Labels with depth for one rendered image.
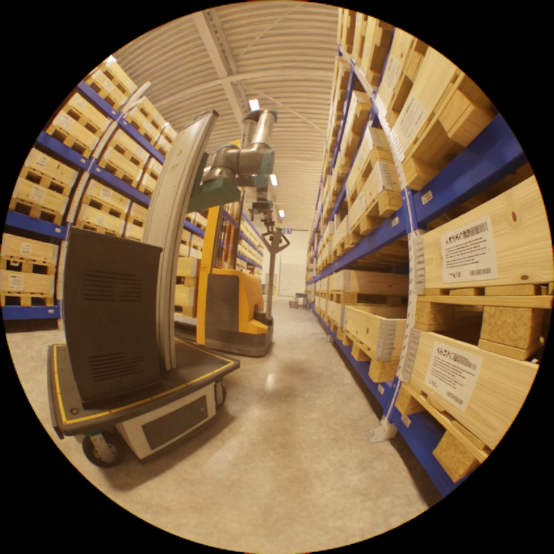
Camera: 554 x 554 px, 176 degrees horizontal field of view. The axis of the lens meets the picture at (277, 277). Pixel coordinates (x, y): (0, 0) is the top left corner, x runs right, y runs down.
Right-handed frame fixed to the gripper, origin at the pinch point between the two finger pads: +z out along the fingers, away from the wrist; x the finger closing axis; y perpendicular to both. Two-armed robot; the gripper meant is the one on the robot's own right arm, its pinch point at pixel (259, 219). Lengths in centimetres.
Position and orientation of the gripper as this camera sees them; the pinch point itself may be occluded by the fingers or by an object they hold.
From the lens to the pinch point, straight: 144.7
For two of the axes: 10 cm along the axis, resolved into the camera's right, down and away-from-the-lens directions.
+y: -2.9, 3.2, -9.0
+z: -0.8, 9.3, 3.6
